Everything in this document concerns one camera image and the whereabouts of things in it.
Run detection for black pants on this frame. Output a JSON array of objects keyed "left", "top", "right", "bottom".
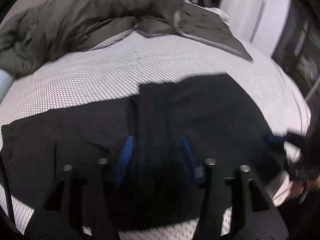
[{"left": 1, "top": 74, "right": 280, "bottom": 231}]

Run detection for person's right hand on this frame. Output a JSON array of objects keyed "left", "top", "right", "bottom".
[{"left": 289, "top": 177, "right": 320, "bottom": 198}]

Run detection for white honeycomb mattress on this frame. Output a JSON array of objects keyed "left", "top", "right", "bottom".
[{"left": 0, "top": 29, "right": 312, "bottom": 240}]

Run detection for white sheer curtain right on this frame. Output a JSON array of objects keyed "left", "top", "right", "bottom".
[{"left": 219, "top": 0, "right": 291, "bottom": 57}]

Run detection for light blue pillow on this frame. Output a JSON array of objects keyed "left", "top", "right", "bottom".
[{"left": 0, "top": 69, "right": 15, "bottom": 101}]

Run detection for dark grey duvet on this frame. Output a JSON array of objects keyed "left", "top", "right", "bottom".
[{"left": 1, "top": 0, "right": 252, "bottom": 77}]

